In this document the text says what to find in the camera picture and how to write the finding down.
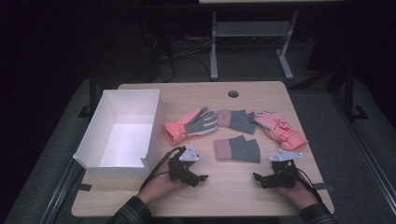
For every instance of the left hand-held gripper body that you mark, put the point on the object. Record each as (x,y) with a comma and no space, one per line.
(182,169)

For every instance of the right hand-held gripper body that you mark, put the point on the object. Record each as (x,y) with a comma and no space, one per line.
(285,174)

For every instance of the grey fingerless glove pink cuff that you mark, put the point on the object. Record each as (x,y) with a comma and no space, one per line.
(238,121)
(238,150)

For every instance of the pink and grey glove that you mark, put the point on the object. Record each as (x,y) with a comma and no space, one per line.
(186,126)

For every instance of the pink ski glove with print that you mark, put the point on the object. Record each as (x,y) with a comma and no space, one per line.
(281,129)

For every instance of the white box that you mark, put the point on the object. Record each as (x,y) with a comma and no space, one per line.
(124,133)

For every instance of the person's right hand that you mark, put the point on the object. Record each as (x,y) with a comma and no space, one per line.
(300,196)

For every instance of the person's left hand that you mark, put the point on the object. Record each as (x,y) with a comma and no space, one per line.
(158,186)

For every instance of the black metal stand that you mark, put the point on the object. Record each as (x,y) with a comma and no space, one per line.
(92,93)
(348,93)

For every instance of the grey metal stand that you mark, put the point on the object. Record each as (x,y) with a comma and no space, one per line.
(249,28)

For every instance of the aluminium rail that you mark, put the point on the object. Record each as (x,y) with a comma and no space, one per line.
(60,193)
(367,149)

